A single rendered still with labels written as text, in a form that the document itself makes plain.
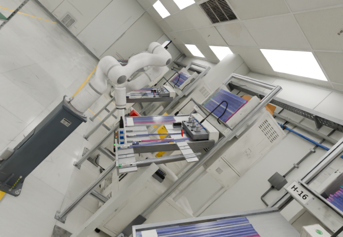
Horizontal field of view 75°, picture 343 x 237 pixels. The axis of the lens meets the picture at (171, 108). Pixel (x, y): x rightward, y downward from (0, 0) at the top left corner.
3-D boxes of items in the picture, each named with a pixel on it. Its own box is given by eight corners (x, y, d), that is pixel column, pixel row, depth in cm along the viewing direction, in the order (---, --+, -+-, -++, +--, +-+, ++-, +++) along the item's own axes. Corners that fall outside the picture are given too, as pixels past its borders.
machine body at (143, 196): (90, 232, 178) (145, 179, 176) (97, 180, 243) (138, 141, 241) (146, 265, 202) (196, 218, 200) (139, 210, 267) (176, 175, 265)
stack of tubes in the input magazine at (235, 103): (224, 122, 182) (248, 99, 181) (202, 105, 229) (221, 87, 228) (233, 132, 186) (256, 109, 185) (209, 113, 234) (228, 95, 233)
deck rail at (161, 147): (125, 154, 166) (125, 147, 164) (125, 153, 168) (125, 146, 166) (214, 147, 182) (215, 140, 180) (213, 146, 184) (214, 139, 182)
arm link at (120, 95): (114, 102, 178) (116, 105, 170) (113, 86, 174) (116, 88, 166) (124, 101, 181) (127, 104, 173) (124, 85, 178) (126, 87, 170)
